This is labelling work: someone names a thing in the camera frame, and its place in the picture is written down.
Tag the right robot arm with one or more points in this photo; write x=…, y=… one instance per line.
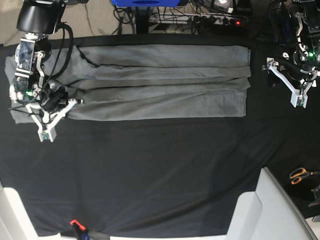
x=32, y=90

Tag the white power strip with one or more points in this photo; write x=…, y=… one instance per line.
x=183, y=18

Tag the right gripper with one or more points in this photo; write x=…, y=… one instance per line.
x=48, y=109

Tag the orange handled scissors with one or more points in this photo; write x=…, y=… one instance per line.
x=301, y=173

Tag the red blue clamp front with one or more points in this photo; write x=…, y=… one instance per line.
x=80, y=232

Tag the grey T-shirt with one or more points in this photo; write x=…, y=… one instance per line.
x=157, y=81

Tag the black metal stand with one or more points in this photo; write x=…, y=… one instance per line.
x=142, y=16

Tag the blue plastic box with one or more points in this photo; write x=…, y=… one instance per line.
x=145, y=3

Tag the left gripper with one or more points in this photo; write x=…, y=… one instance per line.
x=298, y=79

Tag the black table cloth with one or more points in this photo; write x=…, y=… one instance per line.
x=159, y=178

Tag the white chair left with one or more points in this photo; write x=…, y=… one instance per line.
x=15, y=223

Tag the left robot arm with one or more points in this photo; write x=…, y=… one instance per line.
x=296, y=28

